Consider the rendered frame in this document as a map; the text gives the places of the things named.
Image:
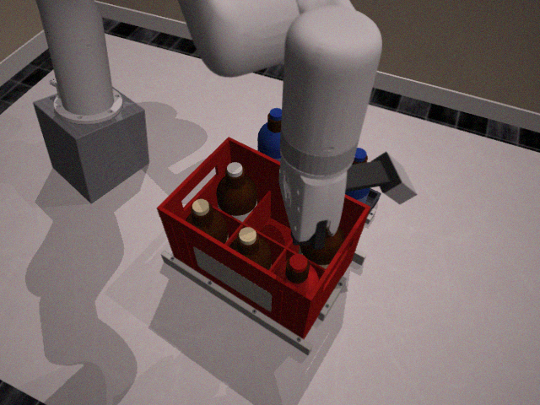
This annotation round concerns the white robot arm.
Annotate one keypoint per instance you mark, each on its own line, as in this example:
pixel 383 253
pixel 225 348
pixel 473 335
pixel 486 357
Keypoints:
pixel 330 52

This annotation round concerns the brown glass bottle with cream cap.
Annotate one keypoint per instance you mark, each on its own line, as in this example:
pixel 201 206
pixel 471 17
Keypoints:
pixel 323 257

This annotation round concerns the red-labeled bottle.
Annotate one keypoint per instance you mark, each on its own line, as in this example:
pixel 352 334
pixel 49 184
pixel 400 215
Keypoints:
pixel 296 271

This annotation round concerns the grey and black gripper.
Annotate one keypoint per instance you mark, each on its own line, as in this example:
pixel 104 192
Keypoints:
pixel 312 203

